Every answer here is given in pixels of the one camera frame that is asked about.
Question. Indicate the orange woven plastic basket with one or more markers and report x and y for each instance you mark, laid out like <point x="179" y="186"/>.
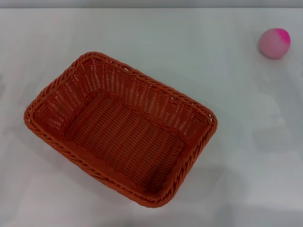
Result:
<point x="132" y="139"/>

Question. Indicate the pink peach toy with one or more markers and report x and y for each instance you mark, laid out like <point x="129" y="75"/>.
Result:
<point x="272" y="46"/>

